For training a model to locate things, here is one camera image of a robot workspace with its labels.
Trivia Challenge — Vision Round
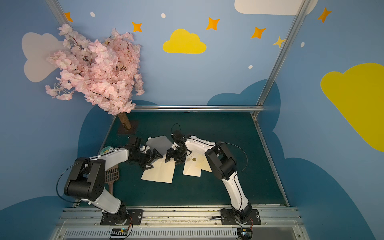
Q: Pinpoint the grey envelope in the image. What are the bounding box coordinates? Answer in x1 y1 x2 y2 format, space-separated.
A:
146 136 173 156

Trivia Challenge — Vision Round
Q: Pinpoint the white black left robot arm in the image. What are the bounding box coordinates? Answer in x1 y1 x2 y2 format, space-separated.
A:
64 137 163 226

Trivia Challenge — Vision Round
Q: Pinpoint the aluminium front rail platform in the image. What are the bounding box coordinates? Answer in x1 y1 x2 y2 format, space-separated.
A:
51 205 310 240

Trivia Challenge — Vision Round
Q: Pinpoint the aluminium left corner post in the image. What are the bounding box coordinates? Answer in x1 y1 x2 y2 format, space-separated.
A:
45 0 70 26

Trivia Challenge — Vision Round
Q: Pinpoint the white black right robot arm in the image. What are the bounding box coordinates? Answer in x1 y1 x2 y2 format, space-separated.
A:
166 131 253 224

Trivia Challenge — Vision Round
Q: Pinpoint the left green circuit board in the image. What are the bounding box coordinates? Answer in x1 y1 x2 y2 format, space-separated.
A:
109 228 132 240

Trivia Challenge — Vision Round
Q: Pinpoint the aluminium right corner post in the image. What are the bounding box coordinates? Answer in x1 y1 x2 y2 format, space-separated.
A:
256 0 312 109

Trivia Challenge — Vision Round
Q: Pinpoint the brown plastic scoop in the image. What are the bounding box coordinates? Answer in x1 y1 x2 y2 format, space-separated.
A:
105 165 120 195

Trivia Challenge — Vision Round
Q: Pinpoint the green label plastic jar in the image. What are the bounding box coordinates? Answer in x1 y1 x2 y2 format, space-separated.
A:
99 147 115 155

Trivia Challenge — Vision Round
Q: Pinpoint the aluminium corner post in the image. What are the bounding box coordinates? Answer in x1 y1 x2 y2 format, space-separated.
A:
45 0 70 26
256 0 312 109

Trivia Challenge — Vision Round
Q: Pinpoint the cream paper sheet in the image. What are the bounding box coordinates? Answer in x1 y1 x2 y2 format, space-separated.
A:
141 157 176 184

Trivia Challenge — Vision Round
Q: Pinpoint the cream envelope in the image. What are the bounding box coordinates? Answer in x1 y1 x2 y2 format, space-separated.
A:
196 155 212 173

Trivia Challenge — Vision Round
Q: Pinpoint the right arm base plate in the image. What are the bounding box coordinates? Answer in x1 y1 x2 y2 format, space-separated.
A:
220 209 262 225

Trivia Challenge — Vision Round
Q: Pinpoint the green circuit board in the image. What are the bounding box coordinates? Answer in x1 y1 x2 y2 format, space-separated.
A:
237 228 253 240
109 228 132 240

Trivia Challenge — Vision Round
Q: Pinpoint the brown artificial tree trunk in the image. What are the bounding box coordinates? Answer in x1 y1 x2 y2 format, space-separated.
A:
117 113 132 131

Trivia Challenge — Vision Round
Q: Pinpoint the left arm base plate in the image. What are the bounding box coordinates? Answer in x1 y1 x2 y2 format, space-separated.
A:
100 209 143 226

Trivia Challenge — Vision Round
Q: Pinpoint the right green circuit board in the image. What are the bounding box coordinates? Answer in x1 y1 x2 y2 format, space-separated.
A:
237 228 253 240

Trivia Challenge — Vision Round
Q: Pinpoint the aluminium back frame rail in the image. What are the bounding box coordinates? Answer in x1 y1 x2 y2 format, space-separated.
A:
134 105 264 112

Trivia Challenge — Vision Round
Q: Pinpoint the pink cherry blossom tree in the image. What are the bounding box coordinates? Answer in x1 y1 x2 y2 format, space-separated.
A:
45 24 145 116

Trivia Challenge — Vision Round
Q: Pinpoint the dark metal tree base plate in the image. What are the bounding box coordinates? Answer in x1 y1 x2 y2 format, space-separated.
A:
116 119 140 136

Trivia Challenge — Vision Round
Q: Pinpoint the white envelope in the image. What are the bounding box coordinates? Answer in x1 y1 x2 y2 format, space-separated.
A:
183 152 201 177

